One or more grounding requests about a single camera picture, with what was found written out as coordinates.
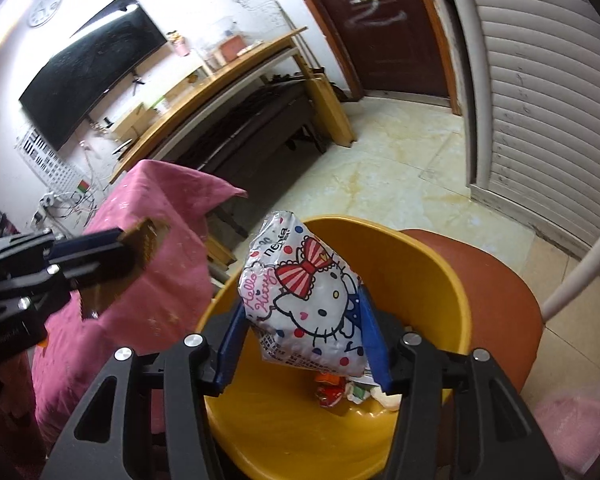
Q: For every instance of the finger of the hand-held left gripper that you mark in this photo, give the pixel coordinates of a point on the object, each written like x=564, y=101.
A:
x=90, y=242
x=105, y=270

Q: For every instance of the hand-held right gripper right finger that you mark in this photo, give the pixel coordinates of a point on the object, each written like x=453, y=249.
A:
x=375, y=350

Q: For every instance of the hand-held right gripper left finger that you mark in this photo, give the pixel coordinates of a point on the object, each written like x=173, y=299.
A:
x=230, y=350

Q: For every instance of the yellow brown packet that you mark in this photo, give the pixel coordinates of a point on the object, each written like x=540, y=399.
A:
x=145, y=240

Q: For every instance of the yellow plastic basin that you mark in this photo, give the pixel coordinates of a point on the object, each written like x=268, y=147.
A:
x=415, y=280

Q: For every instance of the cartoon print tissue pack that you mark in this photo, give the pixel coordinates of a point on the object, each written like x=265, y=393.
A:
x=305, y=300

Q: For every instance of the white power strip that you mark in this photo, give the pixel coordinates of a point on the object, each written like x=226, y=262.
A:
x=47, y=205

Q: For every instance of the pink table cloth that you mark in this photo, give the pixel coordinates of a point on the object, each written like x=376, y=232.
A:
x=145, y=200

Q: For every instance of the cardboard box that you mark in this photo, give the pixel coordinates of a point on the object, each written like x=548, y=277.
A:
x=134, y=121

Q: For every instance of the orange chair seat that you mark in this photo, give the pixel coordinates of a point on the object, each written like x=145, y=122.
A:
x=500, y=310

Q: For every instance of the wooden desk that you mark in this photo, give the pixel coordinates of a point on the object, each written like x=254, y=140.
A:
x=220, y=85

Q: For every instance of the pink bubble wrap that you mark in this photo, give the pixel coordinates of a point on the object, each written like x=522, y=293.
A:
x=575, y=425

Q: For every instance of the pink cup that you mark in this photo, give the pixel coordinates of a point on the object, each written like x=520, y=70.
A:
x=181, y=47

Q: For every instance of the white curved tube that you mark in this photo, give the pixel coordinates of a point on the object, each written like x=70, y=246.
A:
x=580, y=275

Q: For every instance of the pink box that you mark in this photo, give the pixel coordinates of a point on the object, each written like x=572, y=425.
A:
x=231, y=49

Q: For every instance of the white louvered shutter door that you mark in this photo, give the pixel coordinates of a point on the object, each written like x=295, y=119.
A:
x=540, y=85

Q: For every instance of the dark red door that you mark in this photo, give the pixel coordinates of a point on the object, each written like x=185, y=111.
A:
x=380, y=35

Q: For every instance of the white wall chart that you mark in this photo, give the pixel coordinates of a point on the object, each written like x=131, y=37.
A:
x=47, y=160

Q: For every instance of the black wall television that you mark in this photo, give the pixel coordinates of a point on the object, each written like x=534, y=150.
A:
x=95, y=65

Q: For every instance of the white wall clock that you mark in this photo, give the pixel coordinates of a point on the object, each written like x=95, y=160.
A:
x=45, y=9

